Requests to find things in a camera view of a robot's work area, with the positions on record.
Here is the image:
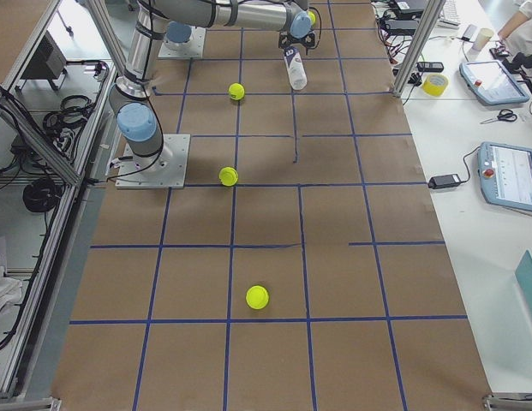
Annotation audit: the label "tennis ball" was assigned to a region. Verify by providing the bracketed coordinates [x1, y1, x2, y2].
[218, 167, 239, 187]
[228, 82, 245, 101]
[308, 11, 316, 25]
[245, 285, 270, 310]

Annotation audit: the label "tennis ball centre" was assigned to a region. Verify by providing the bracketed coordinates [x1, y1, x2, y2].
[228, 82, 245, 101]

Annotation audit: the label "yellow tape roll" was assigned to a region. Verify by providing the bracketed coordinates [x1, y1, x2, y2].
[422, 74, 449, 97]

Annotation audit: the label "tennis ball right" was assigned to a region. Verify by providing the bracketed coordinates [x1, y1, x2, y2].
[218, 167, 239, 187]

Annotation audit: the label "tennis ball lower left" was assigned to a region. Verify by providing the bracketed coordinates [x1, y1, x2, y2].
[245, 285, 270, 310]

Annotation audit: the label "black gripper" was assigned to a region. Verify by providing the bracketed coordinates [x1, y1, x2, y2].
[278, 33, 317, 48]

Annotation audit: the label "paper cup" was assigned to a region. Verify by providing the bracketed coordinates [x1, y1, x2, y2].
[472, 27, 494, 51]

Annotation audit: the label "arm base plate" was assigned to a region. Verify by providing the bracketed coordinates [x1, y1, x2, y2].
[115, 134, 190, 189]
[158, 27, 206, 60]

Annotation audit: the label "tennis ball upper left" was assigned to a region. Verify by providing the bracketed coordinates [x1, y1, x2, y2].
[308, 11, 316, 25]

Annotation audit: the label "teach pendant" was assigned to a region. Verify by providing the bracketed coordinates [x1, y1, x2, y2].
[477, 141, 532, 212]
[459, 60, 529, 105]

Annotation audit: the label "far teach pendant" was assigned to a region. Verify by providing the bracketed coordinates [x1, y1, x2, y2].
[459, 60, 529, 105]

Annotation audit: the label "aluminium frame post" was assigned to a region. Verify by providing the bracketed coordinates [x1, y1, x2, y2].
[392, 0, 445, 98]

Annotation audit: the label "black power adapter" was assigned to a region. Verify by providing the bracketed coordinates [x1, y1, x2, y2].
[427, 174, 463, 189]

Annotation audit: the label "Wilson tennis ball can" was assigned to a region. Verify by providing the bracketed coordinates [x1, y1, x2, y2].
[284, 46, 308, 91]

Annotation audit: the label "black phone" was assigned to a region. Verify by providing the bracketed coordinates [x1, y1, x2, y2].
[416, 62, 445, 73]

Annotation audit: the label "near teach pendant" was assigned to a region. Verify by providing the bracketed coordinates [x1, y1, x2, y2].
[477, 141, 532, 212]

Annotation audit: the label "scissors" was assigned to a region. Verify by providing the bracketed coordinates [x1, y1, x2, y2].
[481, 109, 517, 124]

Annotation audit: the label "brown paper table cover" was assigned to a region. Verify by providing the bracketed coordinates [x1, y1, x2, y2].
[52, 1, 489, 410]

